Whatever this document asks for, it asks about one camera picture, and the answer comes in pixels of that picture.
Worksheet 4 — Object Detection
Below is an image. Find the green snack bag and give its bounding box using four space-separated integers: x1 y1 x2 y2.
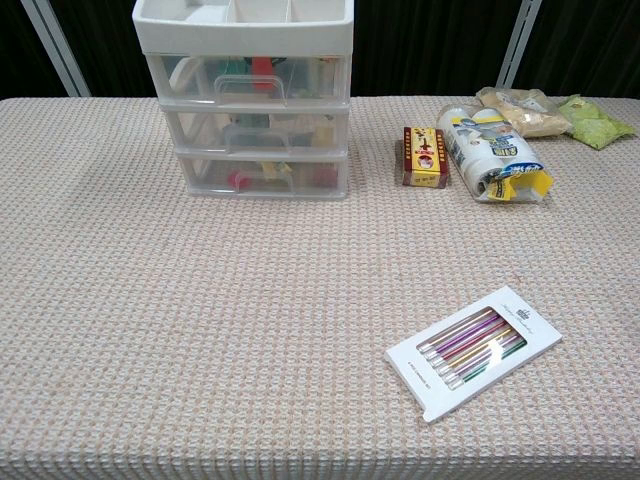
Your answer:
556 94 639 152

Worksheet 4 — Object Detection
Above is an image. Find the red yellow small box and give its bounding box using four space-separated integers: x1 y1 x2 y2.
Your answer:
402 126 450 190

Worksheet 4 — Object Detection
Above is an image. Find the black curtain panel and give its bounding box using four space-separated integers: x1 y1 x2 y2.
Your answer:
48 0 157 98
513 0 640 98
351 0 522 98
0 0 69 100

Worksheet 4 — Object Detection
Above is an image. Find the white box of coloured candles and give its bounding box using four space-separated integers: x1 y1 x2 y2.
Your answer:
383 285 564 425

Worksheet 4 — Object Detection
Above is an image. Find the beige waffle tablecloth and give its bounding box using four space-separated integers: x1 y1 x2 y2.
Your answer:
0 95 640 480

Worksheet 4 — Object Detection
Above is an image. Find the beige snack bag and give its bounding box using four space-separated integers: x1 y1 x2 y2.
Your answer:
475 87 574 139

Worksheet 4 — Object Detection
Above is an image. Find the white plastic drawer unit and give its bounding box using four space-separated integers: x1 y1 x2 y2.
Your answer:
131 0 356 201

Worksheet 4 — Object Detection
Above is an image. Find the clear drawer with red tool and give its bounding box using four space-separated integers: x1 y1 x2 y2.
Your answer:
146 53 349 105

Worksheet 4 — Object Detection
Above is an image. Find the clear drawer with green item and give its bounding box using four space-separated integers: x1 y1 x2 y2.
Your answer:
162 105 350 154

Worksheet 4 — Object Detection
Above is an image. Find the clear drawer with red clips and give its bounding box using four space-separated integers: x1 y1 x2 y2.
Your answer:
177 155 349 199

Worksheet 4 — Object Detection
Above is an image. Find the grey metal frame post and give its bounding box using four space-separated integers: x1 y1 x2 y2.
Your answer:
496 0 544 91
19 0 92 98

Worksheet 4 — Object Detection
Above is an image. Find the white roll pack blue label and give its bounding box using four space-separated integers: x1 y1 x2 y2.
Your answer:
436 103 555 204

